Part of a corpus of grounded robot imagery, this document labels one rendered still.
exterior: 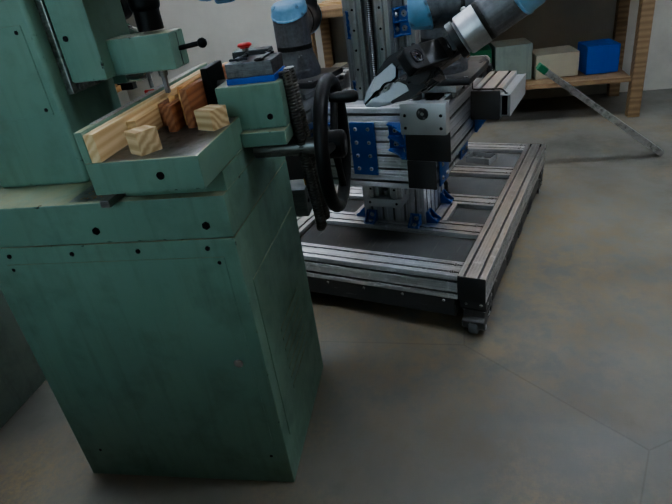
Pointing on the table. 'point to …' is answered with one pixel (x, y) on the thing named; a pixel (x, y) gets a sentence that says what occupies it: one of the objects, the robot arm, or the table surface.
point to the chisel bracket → (148, 52)
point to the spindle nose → (146, 14)
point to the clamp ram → (212, 74)
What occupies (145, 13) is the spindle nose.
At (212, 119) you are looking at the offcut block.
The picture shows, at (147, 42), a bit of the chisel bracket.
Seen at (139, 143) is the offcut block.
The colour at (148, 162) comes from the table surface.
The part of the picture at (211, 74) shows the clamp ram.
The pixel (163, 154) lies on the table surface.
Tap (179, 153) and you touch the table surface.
